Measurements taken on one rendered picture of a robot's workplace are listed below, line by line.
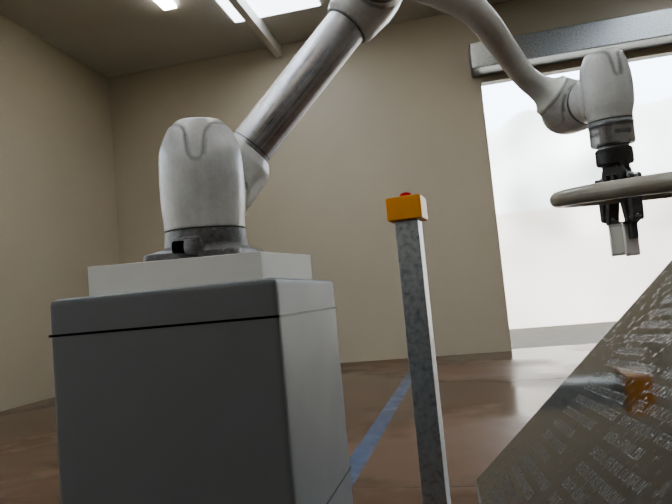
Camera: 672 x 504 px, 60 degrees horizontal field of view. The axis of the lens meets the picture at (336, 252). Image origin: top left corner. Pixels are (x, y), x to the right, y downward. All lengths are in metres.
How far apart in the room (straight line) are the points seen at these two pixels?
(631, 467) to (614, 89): 1.11
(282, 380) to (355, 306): 6.13
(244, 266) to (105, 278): 0.26
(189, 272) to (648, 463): 0.82
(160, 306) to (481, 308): 6.09
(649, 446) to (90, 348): 0.86
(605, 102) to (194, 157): 0.85
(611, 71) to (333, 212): 5.93
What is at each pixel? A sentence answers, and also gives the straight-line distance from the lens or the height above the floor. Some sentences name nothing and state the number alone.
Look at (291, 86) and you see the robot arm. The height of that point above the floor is 1.24.
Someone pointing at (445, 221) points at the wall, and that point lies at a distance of 6.95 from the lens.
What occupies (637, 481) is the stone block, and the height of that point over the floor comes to 0.66.
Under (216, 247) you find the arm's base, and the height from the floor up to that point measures 0.87.
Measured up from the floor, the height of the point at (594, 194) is 0.89.
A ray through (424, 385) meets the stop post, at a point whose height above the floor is 0.45.
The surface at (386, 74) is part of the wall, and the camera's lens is 7.42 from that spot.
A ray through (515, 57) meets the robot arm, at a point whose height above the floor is 1.26.
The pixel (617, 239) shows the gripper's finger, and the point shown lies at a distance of 1.44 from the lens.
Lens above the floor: 0.76
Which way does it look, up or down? 5 degrees up
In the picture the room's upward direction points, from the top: 5 degrees counter-clockwise
